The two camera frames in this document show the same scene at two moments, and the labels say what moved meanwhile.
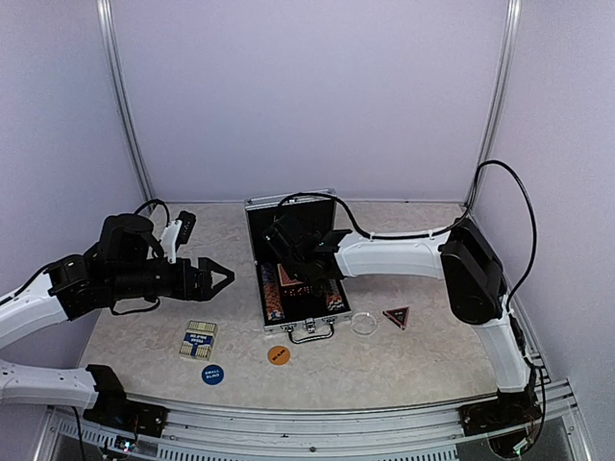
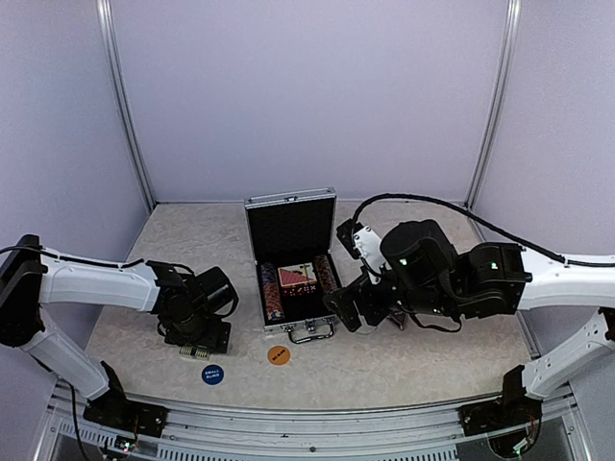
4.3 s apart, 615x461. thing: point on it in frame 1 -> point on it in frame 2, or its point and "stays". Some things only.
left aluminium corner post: x=106 y=9 stays
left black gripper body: x=179 y=287 -> x=192 y=330
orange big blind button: x=279 y=355 stays
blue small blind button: x=212 y=375 stays
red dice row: x=298 y=291 stays
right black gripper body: x=297 y=272 -> x=376 y=312
